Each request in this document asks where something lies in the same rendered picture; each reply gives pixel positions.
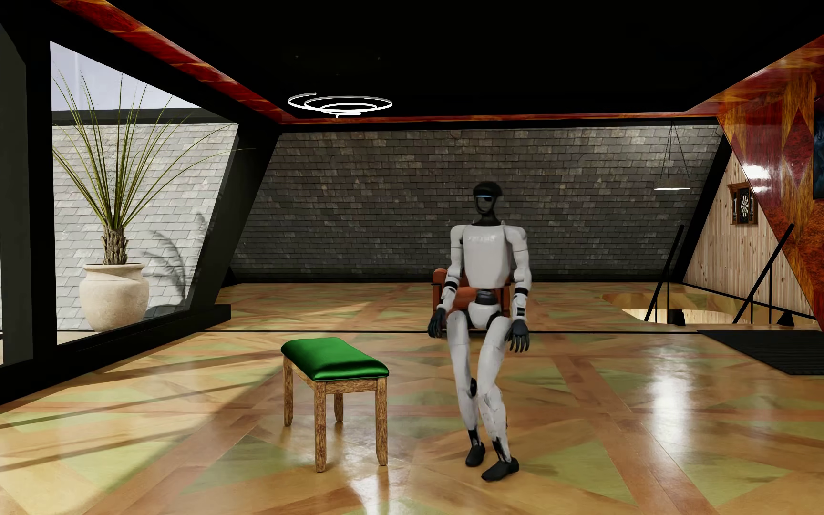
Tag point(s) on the robot black hand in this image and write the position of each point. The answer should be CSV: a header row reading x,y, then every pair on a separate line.
x,y
437,324
519,335

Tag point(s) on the dark orange armchair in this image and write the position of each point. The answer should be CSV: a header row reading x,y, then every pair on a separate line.
x,y
440,280

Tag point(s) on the robot right leg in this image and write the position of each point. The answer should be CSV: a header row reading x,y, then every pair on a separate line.
x,y
463,372

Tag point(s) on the robot leg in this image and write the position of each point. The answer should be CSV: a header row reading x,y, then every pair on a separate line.
x,y
463,372
494,400

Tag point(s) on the robot left leg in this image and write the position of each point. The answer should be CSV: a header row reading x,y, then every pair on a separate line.
x,y
494,400

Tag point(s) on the robot white torso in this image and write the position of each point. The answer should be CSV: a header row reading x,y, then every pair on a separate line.
x,y
487,254

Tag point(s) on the green cushioned wooden stool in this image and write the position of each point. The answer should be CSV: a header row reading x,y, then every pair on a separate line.
x,y
332,357

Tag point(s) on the robot black head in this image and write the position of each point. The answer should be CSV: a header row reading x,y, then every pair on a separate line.
x,y
487,197

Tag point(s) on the thin hanging pendant lamp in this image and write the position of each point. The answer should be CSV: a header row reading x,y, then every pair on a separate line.
x,y
672,188

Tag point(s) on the black stair railing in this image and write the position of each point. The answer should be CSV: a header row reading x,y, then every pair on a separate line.
x,y
762,272

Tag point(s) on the dartboard in wooden cabinet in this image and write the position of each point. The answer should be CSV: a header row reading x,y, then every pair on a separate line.
x,y
743,205

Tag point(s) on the black floor rug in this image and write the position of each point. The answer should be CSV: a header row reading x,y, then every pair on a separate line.
x,y
791,350

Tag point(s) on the cream ceramic plant pot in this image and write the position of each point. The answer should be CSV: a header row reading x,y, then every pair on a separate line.
x,y
114,297

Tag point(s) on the spiky green palm plant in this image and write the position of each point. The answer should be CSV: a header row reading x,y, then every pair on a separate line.
x,y
116,207

